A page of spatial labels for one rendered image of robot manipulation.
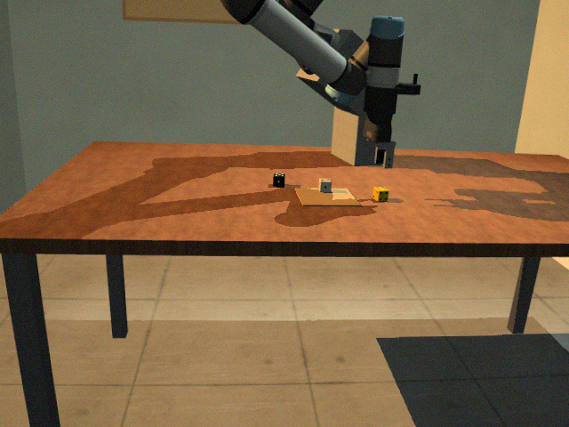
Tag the tan square mat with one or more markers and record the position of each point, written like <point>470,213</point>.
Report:
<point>337,197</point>

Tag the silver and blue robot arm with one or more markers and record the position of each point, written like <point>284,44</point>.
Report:
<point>345,78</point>

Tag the white die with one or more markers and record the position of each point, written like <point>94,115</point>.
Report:
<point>325,185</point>

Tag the yellow die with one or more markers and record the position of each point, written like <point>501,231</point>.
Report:
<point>380,194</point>

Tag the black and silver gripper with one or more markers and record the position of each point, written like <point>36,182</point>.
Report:
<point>380,102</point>

